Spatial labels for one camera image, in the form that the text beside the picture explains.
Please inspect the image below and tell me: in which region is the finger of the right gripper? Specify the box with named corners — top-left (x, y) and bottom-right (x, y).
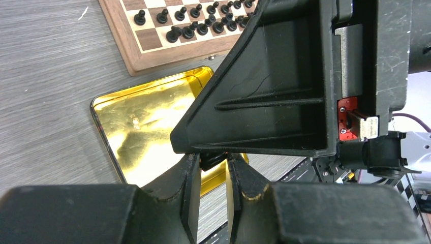
top-left (170, 1), bottom-right (337, 157)

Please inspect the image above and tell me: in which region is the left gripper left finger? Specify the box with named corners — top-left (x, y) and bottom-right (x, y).
top-left (1, 154), bottom-right (201, 243)

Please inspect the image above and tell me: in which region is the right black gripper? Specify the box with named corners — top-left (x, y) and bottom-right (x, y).
top-left (331, 1), bottom-right (430, 141)

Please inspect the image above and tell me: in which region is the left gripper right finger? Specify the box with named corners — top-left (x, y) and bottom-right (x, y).
top-left (226, 153), bottom-right (428, 243)

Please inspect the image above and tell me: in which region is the black rook chess piece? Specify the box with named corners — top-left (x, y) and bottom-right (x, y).
top-left (200, 152), bottom-right (227, 172)

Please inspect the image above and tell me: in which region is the gold metal tray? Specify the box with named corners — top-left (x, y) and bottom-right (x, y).
top-left (89, 66), bottom-right (250, 198)

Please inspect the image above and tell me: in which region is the black pawn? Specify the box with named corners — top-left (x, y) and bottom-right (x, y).
top-left (220, 1), bottom-right (233, 14)
top-left (206, 1), bottom-right (219, 14)
top-left (134, 9), bottom-right (146, 26)
top-left (174, 6), bottom-right (187, 21)
top-left (190, 4), bottom-right (202, 18)
top-left (157, 9), bottom-right (169, 24)
top-left (233, 0), bottom-right (244, 10)
top-left (243, 0), bottom-right (254, 9)

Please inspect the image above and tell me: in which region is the wooden chess board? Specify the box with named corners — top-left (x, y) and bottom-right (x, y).
top-left (100, 0), bottom-right (258, 76)

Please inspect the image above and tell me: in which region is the green white chess mat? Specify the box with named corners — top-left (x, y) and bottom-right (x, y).
top-left (393, 174), bottom-right (428, 238)

